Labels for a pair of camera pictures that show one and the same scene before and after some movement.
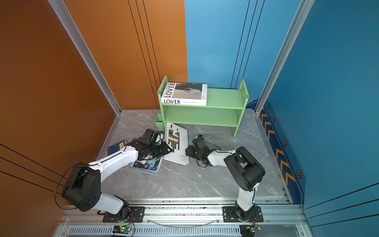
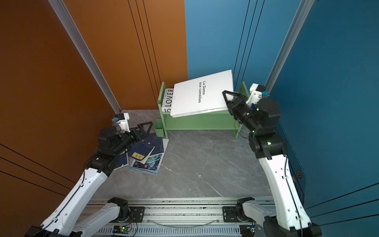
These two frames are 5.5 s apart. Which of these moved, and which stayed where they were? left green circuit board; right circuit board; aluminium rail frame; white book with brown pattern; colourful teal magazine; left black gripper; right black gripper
Moved: right black gripper; white book with brown pattern; left black gripper
Stayed: left green circuit board; aluminium rail frame; right circuit board; colourful teal magazine
